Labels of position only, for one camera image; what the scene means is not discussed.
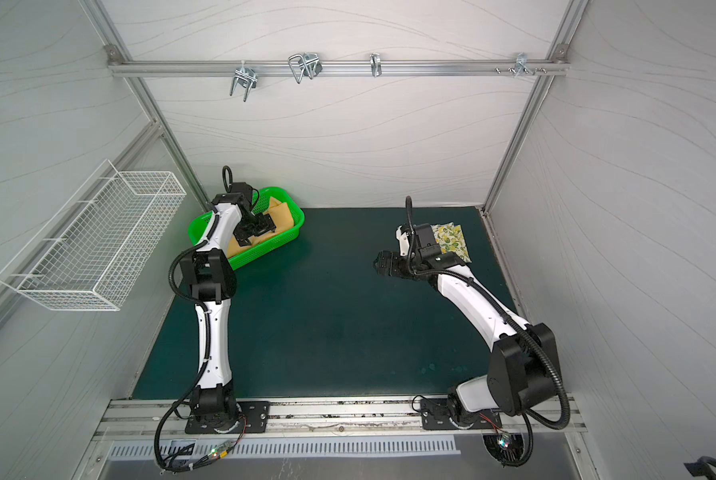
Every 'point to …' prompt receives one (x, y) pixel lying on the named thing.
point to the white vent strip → (268, 446)
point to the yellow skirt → (283, 220)
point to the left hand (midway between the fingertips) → (270, 228)
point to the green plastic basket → (260, 201)
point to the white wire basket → (93, 251)
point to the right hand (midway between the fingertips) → (393, 257)
